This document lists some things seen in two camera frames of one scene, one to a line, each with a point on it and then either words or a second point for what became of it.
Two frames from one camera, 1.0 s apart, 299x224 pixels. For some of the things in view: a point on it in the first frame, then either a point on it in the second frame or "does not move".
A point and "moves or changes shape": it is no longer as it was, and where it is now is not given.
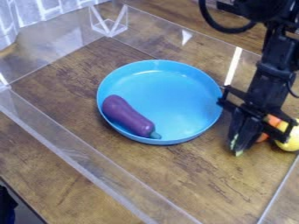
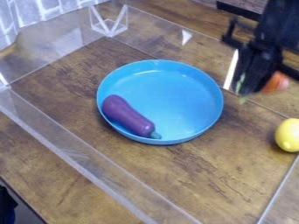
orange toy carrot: (275, 122) moves or changes shape
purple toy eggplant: (119, 114) does not move
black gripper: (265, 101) -> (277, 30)
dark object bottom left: (8, 204) does not move
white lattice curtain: (22, 12) does not move
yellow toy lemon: (291, 145) does not move
